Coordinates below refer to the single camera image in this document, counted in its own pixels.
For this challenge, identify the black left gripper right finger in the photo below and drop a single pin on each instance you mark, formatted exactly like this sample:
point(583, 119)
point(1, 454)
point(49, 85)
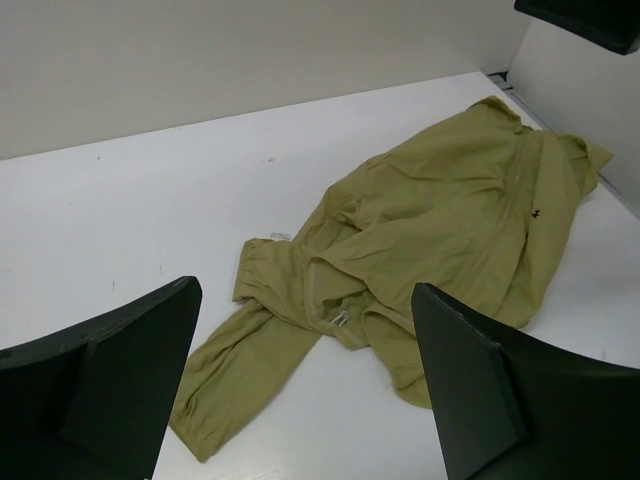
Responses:
point(509, 406)

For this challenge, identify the khaki zip-up jacket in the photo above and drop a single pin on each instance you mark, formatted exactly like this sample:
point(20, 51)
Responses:
point(479, 205)

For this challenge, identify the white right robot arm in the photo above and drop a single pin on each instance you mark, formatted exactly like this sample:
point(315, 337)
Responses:
point(610, 24)

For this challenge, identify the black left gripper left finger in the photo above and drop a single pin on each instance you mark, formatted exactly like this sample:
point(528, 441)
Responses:
point(93, 401)

